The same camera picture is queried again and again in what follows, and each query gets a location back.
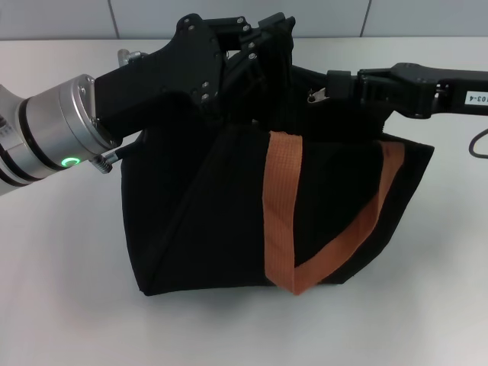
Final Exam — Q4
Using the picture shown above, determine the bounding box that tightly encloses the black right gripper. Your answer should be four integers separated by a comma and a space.
326, 61, 488, 119

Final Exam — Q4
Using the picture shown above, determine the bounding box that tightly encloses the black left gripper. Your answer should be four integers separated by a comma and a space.
94, 11, 295, 141

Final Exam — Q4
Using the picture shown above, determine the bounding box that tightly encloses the black bag with orange straps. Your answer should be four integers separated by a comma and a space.
120, 13, 436, 298

